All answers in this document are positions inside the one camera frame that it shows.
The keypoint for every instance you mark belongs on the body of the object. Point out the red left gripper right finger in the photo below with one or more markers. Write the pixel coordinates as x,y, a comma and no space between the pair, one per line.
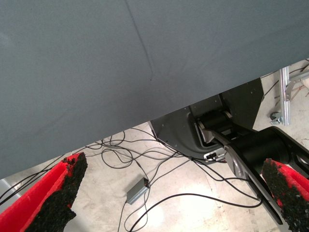
289,193

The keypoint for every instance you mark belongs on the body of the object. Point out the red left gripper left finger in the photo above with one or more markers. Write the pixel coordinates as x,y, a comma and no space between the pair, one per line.
29,207

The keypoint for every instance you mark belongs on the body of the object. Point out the black robot torso link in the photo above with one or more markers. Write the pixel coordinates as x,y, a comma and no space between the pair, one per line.
260,145

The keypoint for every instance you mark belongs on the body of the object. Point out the dark grey robot base chassis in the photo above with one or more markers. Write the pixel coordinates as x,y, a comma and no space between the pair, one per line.
171,133

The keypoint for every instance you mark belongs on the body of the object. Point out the grey caster wheel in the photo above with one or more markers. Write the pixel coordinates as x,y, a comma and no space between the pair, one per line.
276,118

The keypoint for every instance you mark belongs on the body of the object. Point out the small grey adapter box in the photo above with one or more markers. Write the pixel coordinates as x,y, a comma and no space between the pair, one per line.
136,191

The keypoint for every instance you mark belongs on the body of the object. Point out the dark grey table cloth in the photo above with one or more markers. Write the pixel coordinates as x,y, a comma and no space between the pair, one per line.
120,72

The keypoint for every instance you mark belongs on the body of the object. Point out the aluminium frame post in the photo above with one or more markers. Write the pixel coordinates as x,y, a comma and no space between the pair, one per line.
285,96

